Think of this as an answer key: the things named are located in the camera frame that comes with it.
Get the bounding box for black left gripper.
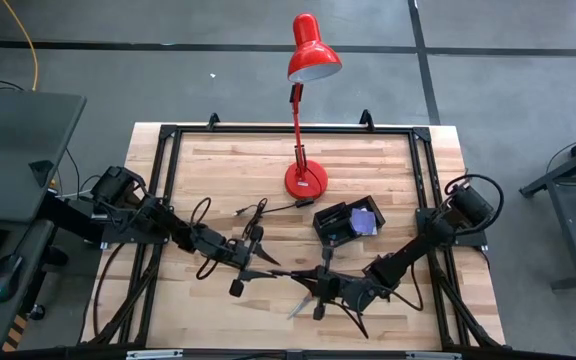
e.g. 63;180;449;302
227;225;282;299

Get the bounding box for red desk lamp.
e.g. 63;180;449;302
284;13;343;201

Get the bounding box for red-handled scissors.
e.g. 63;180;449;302
287;292;317;320

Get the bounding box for black mesh desk organizer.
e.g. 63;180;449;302
312;195;387;247

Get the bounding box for black metal desk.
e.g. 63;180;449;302
519;124;576;291

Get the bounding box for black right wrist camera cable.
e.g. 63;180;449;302
445;173;505;236

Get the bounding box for black side desk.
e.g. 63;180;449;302
0;89;88;224

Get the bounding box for yellow cable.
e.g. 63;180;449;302
1;0;39;92

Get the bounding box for black table frame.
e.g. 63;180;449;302
82;110;502;351

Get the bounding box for silver aluminium extrusion piece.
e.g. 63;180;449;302
126;349;184;360
406;351;462;360

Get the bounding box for dark grey computer desk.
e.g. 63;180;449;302
0;219;58;349

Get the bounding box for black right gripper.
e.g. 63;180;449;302
267;245;369;321

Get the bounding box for black lamp power cord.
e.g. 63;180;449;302
235;197;317;241

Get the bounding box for black computer mouse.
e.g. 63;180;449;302
0;253;25;303

